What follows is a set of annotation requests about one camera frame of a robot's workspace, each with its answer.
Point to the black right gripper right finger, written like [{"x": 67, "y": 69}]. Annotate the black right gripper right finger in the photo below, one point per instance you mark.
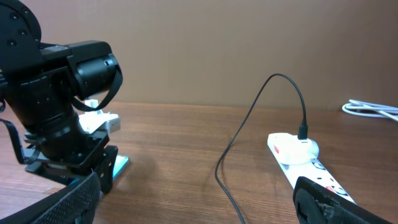
[{"x": 315, "y": 204}]

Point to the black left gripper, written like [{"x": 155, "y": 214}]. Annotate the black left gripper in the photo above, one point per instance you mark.
[{"x": 92, "y": 156}]

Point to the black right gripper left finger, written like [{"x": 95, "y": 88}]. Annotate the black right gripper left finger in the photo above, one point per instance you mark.
[{"x": 76, "y": 203}]

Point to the turquoise screen smartphone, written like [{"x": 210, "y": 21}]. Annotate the turquoise screen smartphone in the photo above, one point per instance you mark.
[{"x": 120, "y": 165}]

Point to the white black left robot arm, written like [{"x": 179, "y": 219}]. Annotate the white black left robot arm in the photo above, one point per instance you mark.
[{"x": 45, "y": 85}]

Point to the white charger adapter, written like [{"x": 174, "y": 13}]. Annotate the white charger adapter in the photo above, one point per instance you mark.
[{"x": 289, "y": 150}]

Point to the white power strip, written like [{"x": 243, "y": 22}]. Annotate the white power strip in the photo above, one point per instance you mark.
[{"x": 313, "y": 170}]

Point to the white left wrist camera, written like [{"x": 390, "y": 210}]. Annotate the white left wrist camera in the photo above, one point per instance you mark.
[{"x": 99, "y": 121}]

